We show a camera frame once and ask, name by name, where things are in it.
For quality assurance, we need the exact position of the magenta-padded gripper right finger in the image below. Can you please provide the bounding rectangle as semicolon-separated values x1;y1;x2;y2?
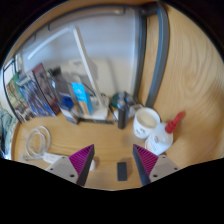
132;143;180;187

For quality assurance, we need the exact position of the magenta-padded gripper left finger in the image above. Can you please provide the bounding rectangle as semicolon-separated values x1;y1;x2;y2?
45;143;96;187

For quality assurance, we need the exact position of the black charger block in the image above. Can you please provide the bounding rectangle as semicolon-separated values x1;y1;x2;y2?
116;161;129;182

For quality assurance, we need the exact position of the white power strip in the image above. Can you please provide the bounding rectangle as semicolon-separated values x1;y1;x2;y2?
43;152;98;172

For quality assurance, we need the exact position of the white bottle with red cap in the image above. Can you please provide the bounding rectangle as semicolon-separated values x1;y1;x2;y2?
144;110;186;156

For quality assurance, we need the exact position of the white mug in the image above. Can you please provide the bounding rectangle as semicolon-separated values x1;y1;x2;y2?
132;106;161;140

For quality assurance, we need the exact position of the dark blue small box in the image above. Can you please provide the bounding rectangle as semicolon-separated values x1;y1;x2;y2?
59;93;81;125

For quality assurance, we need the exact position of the black electric shaver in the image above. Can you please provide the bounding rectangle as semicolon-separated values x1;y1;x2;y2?
116;96;132;130

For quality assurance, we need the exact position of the teal bedding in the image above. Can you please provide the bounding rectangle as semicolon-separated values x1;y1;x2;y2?
0;106;18;158

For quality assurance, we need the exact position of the light blue tall box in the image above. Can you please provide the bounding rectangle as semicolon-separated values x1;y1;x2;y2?
70;81;94;116

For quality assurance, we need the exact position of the robot model kit box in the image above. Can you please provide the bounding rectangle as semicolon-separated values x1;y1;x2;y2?
16;63;61;118

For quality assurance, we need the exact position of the tree figure toy box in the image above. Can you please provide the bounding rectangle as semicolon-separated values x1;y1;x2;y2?
4;73;34;124

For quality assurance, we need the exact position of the white desk lamp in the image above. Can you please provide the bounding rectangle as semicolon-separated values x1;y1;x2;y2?
26;24;110;121

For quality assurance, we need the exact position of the white coiled cable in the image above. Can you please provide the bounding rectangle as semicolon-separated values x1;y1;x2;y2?
24;125;52;161

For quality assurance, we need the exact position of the white wall device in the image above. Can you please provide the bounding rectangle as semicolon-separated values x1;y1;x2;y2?
68;59;98;81

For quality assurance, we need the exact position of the grey metal desk frame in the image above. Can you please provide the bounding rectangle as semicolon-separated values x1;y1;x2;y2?
1;1;170;108

